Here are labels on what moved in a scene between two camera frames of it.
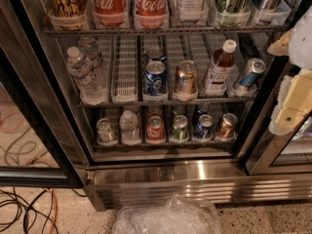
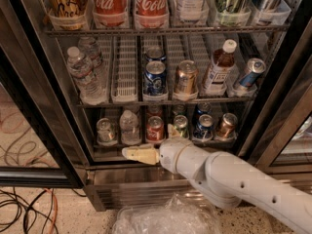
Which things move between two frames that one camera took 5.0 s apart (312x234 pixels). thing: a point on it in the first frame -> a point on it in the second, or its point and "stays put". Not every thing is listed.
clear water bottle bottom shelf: (129, 129) stays put
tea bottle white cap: (221, 64) stays put
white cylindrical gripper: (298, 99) -> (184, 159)
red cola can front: (155, 130) stays put
